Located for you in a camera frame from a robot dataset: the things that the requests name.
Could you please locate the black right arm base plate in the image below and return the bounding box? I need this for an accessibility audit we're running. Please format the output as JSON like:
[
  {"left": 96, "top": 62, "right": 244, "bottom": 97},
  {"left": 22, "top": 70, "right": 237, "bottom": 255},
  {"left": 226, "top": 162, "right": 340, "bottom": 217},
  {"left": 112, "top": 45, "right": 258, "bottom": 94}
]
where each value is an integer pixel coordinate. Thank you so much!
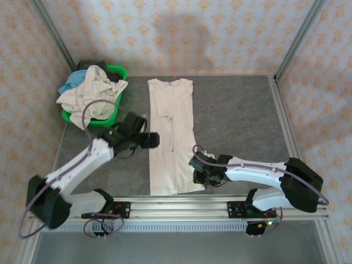
[{"left": 227, "top": 200, "right": 276, "bottom": 219}]

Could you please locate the white t-shirt with black print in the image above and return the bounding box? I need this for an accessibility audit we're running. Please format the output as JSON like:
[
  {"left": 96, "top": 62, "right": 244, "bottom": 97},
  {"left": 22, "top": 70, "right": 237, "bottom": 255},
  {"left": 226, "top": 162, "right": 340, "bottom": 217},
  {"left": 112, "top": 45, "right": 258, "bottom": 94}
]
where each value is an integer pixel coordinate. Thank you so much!
[{"left": 147, "top": 78, "right": 206, "bottom": 196}]

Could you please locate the aluminium side rail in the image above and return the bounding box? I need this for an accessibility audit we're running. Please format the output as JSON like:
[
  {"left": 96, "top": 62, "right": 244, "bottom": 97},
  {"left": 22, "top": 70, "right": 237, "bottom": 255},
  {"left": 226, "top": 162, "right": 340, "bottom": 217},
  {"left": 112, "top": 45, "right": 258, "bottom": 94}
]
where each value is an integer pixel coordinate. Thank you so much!
[{"left": 268, "top": 74, "right": 314, "bottom": 198}]

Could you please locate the patterned backdrop curtain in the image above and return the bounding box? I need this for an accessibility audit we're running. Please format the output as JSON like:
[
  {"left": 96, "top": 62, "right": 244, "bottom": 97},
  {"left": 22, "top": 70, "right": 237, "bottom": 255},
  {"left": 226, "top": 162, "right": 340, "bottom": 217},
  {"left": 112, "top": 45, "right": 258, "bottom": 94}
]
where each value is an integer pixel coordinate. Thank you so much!
[{"left": 0, "top": 0, "right": 352, "bottom": 264}]

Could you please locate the blue crumpled t-shirt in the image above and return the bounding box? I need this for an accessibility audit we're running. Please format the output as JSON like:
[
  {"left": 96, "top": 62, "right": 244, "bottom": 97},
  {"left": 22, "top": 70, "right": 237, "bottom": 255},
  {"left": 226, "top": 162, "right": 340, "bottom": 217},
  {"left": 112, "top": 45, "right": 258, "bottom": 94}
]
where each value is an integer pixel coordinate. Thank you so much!
[{"left": 57, "top": 70, "right": 89, "bottom": 96}]

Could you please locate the black controller box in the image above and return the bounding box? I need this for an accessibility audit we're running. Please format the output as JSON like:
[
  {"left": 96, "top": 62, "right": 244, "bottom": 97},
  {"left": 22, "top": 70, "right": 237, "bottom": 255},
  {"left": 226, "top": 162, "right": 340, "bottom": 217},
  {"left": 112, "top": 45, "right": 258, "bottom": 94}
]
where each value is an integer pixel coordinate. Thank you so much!
[{"left": 245, "top": 221, "right": 267, "bottom": 238}]

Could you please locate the green plastic laundry basket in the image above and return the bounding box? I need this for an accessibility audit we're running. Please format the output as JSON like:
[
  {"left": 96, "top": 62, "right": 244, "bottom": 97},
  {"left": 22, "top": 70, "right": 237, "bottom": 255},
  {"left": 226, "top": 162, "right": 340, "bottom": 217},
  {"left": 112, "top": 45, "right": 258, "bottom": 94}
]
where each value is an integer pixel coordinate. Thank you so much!
[{"left": 62, "top": 64, "right": 129, "bottom": 128}]

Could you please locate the dark grey crumpled t-shirt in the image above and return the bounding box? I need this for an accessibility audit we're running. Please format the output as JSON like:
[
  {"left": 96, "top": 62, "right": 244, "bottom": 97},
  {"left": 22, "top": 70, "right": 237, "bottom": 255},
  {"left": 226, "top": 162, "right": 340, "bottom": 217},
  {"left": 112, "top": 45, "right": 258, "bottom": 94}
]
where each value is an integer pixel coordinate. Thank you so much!
[{"left": 75, "top": 59, "right": 109, "bottom": 74}]

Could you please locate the slotted grey cable duct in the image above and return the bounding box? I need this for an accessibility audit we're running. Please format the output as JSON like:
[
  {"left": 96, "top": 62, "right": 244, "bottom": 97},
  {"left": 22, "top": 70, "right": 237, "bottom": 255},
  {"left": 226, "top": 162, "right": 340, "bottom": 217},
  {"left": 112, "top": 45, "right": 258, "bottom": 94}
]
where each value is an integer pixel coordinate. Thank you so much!
[{"left": 40, "top": 222, "right": 248, "bottom": 234}]

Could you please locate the aluminium frame post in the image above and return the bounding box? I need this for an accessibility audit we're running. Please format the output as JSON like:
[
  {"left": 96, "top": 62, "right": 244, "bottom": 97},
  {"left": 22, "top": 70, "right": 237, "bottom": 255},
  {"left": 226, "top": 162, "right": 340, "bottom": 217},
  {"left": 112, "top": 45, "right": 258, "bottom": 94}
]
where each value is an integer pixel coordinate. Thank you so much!
[
  {"left": 274, "top": 0, "right": 328, "bottom": 80},
  {"left": 31, "top": 0, "right": 77, "bottom": 72}
]

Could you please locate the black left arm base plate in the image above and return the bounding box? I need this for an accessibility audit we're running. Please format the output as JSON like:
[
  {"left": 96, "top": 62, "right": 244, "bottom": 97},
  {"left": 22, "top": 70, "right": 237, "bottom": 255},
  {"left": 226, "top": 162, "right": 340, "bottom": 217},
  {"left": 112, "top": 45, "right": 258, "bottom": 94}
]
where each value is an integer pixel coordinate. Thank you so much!
[{"left": 81, "top": 201, "right": 131, "bottom": 219}]

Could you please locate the aluminium mounting rail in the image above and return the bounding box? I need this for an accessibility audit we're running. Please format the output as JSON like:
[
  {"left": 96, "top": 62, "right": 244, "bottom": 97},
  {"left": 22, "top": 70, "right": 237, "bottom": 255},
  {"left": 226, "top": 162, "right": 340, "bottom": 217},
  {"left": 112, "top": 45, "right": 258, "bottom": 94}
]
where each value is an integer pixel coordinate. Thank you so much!
[{"left": 29, "top": 195, "right": 330, "bottom": 221}]

